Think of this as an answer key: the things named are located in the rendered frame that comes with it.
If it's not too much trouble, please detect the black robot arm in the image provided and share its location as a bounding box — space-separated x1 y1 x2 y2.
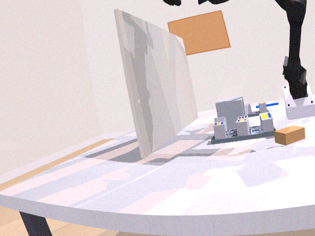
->
163 0 309 99

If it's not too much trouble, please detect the tan rectangular box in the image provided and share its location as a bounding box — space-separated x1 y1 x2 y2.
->
274 125 305 146

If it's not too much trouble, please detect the grey flat panel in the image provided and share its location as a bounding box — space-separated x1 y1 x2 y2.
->
114 9 198 158

